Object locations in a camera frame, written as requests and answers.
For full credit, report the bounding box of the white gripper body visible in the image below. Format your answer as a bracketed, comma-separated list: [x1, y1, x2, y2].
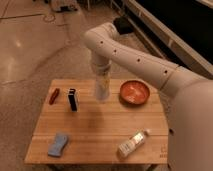
[91, 64, 111, 81]

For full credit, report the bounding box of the orange cable on floor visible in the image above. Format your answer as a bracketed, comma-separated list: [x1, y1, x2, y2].
[42, 8, 57, 24]

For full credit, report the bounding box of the black eraser block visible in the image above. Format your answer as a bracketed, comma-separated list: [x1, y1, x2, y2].
[68, 89, 78, 111]

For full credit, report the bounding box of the wooden folding table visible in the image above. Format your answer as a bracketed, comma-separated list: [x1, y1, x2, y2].
[25, 79, 168, 164]

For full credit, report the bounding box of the blue sponge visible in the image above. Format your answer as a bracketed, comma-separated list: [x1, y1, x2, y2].
[47, 133, 69, 157]

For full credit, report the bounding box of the black floor mat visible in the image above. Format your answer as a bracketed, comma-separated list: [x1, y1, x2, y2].
[113, 17, 133, 35]

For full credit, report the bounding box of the clear plastic bottle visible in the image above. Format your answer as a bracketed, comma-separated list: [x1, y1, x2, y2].
[118, 129, 150, 158]

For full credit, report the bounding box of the orange bowl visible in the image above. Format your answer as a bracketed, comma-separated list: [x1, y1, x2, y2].
[120, 80, 150, 105]

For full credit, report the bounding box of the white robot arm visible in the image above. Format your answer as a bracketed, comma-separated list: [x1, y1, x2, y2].
[84, 22, 213, 171]

